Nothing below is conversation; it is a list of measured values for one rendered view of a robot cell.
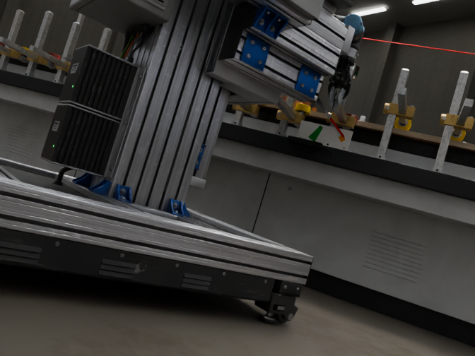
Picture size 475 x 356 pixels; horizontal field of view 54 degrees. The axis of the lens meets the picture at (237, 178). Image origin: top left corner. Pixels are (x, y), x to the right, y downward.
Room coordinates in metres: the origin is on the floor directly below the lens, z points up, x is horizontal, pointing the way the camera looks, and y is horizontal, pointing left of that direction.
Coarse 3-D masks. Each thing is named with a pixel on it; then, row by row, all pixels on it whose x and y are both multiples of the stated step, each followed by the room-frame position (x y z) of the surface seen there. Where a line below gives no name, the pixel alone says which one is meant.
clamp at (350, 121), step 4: (332, 112) 2.22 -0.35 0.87; (332, 116) 2.22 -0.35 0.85; (348, 116) 2.19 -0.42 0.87; (328, 120) 2.23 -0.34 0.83; (336, 120) 2.21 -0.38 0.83; (348, 120) 2.19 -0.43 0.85; (352, 120) 2.18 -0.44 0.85; (340, 124) 2.21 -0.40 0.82; (344, 124) 2.19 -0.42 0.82; (348, 124) 2.18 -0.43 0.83; (352, 124) 2.18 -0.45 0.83; (348, 128) 2.23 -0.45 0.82; (352, 128) 2.20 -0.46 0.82
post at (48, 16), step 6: (48, 12) 2.95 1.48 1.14; (48, 18) 2.96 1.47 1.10; (42, 24) 2.96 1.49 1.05; (48, 24) 2.97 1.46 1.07; (42, 30) 2.95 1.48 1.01; (42, 36) 2.96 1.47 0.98; (36, 42) 2.96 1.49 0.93; (42, 42) 2.97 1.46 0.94; (30, 66) 2.95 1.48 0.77; (30, 72) 2.95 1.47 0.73
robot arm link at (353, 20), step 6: (336, 18) 1.80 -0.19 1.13; (342, 18) 1.80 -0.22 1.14; (348, 18) 1.77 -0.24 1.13; (354, 18) 1.76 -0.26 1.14; (360, 18) 1.76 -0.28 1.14; (348, 24) 1.77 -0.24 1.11; (354, 24) 1.76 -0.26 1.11; (360, 24) 1.76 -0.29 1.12; (360, 30) 1.79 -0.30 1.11; (354, 36) 1.81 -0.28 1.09; (360, 36) 1.85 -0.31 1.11
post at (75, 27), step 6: (78, 24) 2.87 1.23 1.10; (72, 30) 2.86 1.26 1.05; (78, 30) 2.88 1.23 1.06; (72, 36) 2.86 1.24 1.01; (66, 42) 2.87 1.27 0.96; (72, 42) 2.87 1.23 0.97; (66, 48) 2.86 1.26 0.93; (72, 48) 2.88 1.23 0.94; (66, 60) 2.87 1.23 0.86; (60, 72) 2.86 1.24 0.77; (60, 78) 2.86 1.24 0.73
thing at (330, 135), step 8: (304, 128) 2.26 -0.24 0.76; (312, 128) 2.24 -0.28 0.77; (328, 128) 2.22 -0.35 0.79; (304, 136) 2.26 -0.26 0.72; (320, 136) 2.23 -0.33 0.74; (328, 136) 2.21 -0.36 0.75; (336, 136) 2.20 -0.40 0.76; (344, 136) 2.19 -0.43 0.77; (336, 144) 2.19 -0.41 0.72; (344, 144) 2.18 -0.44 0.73
